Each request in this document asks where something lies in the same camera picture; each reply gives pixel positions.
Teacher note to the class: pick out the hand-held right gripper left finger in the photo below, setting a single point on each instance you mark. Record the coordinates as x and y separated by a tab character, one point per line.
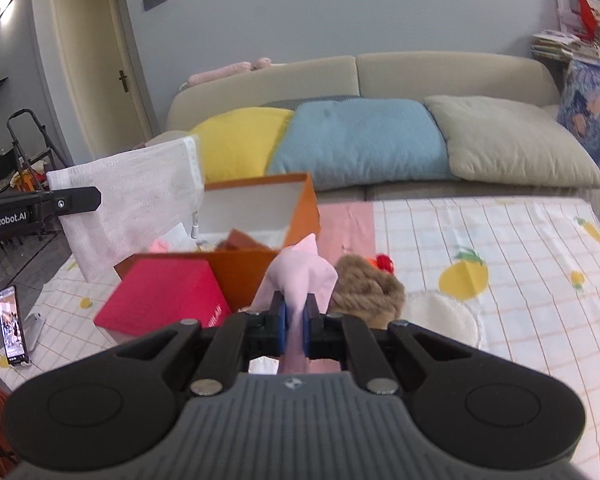
280	325

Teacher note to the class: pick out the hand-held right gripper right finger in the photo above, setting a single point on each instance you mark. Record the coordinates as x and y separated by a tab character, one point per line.
306	325

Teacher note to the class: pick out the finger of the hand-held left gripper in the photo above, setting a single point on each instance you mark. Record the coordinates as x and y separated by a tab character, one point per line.
75	201

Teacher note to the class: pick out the pink cloth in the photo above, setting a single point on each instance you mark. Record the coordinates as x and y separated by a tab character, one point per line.
305	275

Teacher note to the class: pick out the white fabric pouch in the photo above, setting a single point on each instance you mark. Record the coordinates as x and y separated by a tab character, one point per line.
130	200

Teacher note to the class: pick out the orange cardboard box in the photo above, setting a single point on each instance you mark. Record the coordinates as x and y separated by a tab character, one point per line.
242	270

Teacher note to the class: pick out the black chair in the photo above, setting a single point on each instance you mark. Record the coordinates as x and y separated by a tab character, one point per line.
5	166

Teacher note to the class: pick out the brown knitted scarf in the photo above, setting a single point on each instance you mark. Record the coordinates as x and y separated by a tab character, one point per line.
365	290

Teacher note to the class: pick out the small red flower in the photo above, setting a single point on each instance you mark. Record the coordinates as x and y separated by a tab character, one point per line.
380	262

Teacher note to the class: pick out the folding ladder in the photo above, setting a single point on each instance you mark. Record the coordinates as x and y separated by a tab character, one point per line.
26	111

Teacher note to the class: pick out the smartphone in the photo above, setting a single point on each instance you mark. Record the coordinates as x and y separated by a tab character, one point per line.
11	325

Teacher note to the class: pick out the white phone stand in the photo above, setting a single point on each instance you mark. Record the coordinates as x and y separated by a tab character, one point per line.
35	330

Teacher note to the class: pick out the red gift box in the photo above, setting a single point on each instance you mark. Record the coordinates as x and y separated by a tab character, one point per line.
165	290

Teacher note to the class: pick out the white padded cloth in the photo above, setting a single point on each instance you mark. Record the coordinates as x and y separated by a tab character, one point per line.
445	315

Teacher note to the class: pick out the cream door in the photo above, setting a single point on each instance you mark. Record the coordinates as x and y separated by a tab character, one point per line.
100	60

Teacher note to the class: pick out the yellow pillow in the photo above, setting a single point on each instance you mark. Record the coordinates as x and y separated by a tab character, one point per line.
240	140

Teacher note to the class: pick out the pink long plush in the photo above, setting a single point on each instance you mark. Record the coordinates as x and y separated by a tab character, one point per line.
225	71

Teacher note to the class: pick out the checked fruit print blanket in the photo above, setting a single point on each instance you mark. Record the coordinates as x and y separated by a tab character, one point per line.
530	270

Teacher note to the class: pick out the beige pillow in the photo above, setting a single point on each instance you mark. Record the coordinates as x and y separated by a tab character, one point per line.
510	140

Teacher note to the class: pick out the beige sofa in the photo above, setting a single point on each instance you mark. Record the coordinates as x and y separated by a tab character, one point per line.
430	75

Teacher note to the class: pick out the blue printed pillow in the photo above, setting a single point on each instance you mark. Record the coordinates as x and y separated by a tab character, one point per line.
590	110

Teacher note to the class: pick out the stack of papers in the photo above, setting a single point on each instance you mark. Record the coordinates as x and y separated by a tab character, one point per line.
555	45

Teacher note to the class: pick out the red hanging ornament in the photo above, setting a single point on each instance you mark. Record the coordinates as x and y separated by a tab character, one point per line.
585	10

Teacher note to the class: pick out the dark wall switch plate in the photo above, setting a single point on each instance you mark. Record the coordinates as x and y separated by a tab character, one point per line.
155	0

